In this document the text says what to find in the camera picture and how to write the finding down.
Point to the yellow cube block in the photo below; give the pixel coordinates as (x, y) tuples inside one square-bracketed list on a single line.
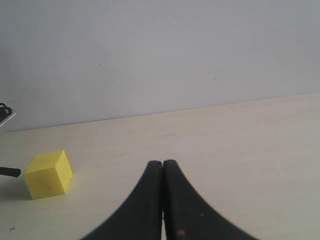
[(48, 174)]

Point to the black and white marker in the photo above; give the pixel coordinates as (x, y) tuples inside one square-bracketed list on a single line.
[(10, 172)]

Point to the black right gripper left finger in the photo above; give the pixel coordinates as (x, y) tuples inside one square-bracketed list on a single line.
[(140, 216)]

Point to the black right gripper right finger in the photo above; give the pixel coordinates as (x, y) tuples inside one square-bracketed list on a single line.
[(187, 216)]

